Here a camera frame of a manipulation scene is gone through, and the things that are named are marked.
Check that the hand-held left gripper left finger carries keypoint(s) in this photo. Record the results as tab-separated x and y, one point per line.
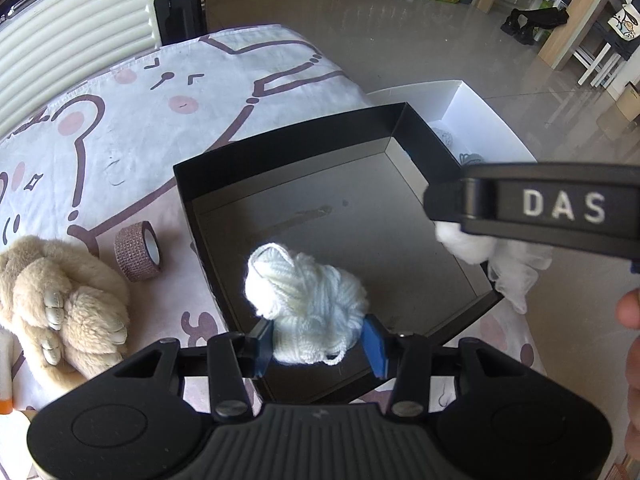
263	356

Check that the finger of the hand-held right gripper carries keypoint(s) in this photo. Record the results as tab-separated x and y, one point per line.
445	202

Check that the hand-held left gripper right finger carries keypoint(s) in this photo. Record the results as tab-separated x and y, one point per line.
375	352

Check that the white fluffy ball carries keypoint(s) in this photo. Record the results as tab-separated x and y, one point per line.
462	245

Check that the white yarn ball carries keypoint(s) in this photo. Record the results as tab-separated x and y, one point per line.
310	300

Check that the black box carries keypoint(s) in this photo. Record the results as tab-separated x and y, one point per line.
350	200

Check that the beige teddy bear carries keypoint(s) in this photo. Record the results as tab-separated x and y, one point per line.
75	310

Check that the person's right hand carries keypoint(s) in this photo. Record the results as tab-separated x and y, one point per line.
629	310

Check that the teal yarn ball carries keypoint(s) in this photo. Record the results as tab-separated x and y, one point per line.
470	158

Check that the grey-blue yarn ball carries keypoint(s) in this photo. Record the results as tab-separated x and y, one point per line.
444	136

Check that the white open box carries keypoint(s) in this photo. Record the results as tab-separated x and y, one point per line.
470	110

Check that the beige cardboard box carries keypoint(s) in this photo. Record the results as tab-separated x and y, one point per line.
622	110

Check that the black bag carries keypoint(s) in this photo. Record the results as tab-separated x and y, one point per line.
535	20

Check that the brown bandage roll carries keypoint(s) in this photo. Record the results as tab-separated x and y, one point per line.
135	255

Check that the wooden table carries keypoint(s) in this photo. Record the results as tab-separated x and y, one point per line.
580	15

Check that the printed cartoon blanket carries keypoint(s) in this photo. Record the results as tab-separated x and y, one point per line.
150	125

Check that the white object with orange band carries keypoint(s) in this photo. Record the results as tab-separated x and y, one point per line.
4	375

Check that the cream ribbed suitcase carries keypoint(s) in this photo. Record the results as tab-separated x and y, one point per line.
75	20

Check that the white chair frame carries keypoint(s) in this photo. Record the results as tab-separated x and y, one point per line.
597	60

